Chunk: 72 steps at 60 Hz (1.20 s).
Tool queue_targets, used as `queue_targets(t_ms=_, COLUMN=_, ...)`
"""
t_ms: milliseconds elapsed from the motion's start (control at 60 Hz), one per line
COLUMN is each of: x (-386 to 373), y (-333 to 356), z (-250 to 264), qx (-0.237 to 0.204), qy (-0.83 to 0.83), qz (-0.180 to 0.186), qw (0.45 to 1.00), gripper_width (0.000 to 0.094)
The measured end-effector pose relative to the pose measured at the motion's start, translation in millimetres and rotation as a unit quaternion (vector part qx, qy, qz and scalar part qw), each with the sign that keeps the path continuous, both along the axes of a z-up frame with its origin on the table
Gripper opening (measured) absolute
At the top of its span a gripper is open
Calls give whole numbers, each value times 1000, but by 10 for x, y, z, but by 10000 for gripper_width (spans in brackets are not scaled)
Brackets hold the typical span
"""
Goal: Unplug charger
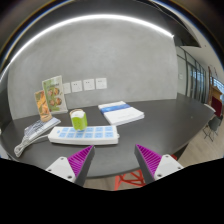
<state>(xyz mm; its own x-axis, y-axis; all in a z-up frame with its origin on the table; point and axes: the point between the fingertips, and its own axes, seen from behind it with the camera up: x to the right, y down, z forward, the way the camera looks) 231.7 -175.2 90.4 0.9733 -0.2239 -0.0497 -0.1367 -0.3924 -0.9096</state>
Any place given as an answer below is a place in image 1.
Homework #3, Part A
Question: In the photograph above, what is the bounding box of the white power cable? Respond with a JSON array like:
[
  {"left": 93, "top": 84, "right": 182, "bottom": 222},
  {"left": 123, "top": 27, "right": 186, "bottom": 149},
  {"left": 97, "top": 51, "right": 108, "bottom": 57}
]
[{"left": 13, "top": 134, "right": 52, "bottom": 158}]

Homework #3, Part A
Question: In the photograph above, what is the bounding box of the red metal stool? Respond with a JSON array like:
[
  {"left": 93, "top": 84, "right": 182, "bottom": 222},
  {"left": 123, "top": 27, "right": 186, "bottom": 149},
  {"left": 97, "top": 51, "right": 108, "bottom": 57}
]
[{"left": 114, "top": 154, "right": 179, "bottom": 192}]

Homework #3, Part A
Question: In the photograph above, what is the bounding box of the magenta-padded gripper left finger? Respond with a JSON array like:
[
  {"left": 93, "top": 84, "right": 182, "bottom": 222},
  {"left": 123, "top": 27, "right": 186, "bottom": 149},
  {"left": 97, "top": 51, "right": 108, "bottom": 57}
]
[{"left": 45, "top": 144, "right": 96, "bottom": 187}]

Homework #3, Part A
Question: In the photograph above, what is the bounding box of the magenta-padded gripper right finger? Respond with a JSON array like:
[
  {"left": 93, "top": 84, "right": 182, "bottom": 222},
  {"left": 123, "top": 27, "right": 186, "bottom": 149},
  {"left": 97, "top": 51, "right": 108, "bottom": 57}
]
[{"left": 134, "top": 143, "right": 185, "bottom": 185}]

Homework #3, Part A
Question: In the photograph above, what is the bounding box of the small orange sign stand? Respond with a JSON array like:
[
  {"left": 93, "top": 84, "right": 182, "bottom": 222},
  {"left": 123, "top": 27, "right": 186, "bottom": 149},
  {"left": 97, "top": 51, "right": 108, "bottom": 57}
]
[{"left": 34, "top": 89, "right": 53, "bottom": 123}]

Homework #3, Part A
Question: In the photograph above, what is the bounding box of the glass partition with dark frames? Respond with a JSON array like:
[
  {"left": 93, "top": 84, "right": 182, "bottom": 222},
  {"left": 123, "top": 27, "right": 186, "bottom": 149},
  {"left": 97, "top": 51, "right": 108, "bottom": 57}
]
[{"left": 175, "top": 45, "right": 210, "bottom": 104}]

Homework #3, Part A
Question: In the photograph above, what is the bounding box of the white and blue booklet stack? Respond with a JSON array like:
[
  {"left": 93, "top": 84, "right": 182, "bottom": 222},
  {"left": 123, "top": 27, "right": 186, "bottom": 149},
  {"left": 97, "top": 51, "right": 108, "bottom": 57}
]
[{"left": 97, "top": 100, "right": 146, "bottom": 127}]

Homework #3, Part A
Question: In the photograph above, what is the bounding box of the large green acrylic sign stand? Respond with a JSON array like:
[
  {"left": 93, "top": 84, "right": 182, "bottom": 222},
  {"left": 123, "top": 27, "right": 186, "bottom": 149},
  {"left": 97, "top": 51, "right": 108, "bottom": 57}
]
[{"left": 41, "top": 75, "right": 69, "bottom": 115}]

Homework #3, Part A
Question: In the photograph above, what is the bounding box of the ceiling light strip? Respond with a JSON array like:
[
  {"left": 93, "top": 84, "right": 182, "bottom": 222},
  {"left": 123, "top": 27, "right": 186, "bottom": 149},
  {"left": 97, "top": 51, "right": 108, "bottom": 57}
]
[{"left": 0, "top": 13, "right": 175, "bottom": 78}]

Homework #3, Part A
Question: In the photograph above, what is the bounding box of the dark chair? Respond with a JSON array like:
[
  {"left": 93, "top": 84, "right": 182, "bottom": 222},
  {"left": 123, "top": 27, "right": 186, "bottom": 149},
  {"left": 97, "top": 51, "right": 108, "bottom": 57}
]
[{"left": 203, "top": 114, "right": 223, "bottom": 143}]

